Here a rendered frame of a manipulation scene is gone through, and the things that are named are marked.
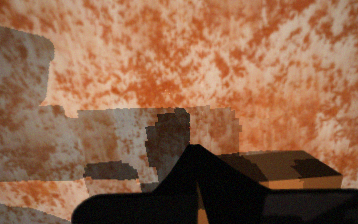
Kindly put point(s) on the orange square block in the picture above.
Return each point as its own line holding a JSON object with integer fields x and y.
{"x": 281, "y": 170}

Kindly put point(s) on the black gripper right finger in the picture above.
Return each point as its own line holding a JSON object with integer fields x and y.
{"x": 230, "y": 197}

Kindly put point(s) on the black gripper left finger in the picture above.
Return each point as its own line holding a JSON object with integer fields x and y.
{"x": 173, "y": 201}

